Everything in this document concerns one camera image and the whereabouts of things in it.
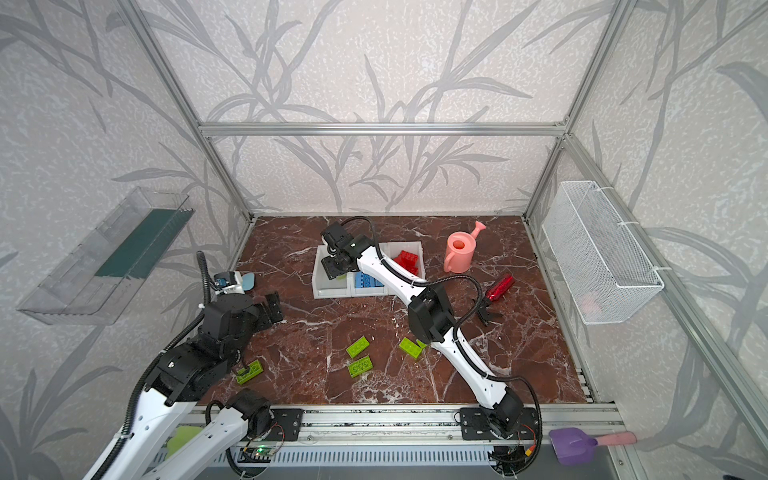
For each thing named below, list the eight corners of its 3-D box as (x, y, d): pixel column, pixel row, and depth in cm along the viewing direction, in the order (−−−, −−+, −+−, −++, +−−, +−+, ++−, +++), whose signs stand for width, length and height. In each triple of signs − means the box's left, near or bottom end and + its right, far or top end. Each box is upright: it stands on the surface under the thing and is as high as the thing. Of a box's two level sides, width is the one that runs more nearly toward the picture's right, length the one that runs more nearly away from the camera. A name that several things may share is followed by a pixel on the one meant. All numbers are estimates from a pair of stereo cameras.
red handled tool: (493, 303, 97) (495, 299, 95) (483, 295, 99) (485, 291, 97) (514, 282, 102) (516, 278, 100) (505, 275, 104) (507, 271, 102)
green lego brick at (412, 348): (398, 347, 89) (398, 344, 87) (407, 334, 91) (407, 332, 90) (417, 360, 86) (417, 358, 85) (426, 347, 89) (426, 344, 87)
